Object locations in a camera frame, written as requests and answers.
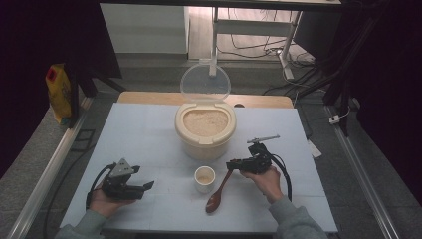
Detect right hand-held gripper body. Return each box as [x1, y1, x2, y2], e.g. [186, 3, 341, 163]
[237, 134, 281, 175]

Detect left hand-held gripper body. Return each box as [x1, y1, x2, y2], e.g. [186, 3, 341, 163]
[101, 157, 145, 201]

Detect cream rice container with lid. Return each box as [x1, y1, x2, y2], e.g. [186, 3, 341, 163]
[174, 59, 238, 162]

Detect white cup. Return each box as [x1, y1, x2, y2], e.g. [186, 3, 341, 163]
[193, 165, 217, 194]

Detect brown wooden spoon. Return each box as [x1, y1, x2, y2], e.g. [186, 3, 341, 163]
[205, 168, 235, 214]

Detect white rice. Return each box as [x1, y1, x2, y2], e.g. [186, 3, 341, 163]
[182, 109, 230, 138]

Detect person's left hand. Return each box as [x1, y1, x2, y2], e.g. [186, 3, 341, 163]
[89, 188, 135, 219]

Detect person's right hand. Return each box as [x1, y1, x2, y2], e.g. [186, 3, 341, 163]
[240, 165, 285, 204]

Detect white paper tag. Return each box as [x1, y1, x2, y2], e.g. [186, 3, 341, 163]
[306, 138, 323, 159]

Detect wooden table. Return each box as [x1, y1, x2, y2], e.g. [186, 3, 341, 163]
[116, 91, 295, 110]

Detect black stand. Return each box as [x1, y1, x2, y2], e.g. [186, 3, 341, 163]
[64, 63, 127, 129]

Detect white cabinet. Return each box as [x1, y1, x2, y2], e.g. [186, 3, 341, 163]
[100, 3, 190, 55]

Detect dark curtain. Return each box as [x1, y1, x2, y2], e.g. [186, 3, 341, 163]
[0, 0, 122, 178]
[293, 0, 422, 207]

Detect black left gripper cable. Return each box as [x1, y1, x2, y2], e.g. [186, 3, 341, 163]
[86, 162, 117, 210]

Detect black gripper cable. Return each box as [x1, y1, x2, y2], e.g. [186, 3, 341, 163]
[269, 152, 294, 202]
[86, 162, 117, 210]

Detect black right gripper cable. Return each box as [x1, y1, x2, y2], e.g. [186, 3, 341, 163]
[269, 152, 294, 202]

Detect black floor cable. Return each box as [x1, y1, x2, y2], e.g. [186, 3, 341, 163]
[42, 143, 98, 239]

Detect aluminium frame rail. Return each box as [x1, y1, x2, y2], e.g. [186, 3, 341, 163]
[6, 97, 95, 239]
[325, 105, 401, 239]

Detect white plug with cable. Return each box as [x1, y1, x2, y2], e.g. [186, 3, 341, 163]
[327, 105, 352, 125]

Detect black floor cables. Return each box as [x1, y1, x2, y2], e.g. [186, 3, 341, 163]
[217, 8, 317, 68]

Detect white desk frame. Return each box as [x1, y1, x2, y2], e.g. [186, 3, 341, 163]
[208, 6, 304, 81]

